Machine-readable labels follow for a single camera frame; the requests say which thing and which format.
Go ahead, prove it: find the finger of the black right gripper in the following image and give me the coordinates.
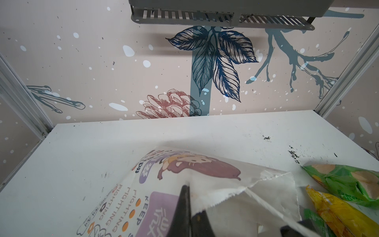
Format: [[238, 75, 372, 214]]
[[280, 220, 318, 237]]

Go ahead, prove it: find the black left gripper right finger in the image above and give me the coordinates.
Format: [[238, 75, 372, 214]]
[[190, 210, 215, 237]]

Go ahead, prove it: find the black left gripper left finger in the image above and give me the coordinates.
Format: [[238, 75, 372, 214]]
[[166, 185, 191, 237]]

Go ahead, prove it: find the green snack bag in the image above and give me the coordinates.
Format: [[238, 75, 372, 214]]
[[300, 209, 336, 237], [302, 164, 379, 209]]

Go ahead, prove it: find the white printed paper bag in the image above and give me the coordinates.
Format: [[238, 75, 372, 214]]
[[76, 147, 317, 237]]

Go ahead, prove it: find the yellow snack bag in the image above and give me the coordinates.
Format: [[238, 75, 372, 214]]
[[306, 186, 379, 237]]

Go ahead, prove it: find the black hanging basket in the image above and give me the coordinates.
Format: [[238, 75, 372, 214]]
[[129, 0, 333, 31]]

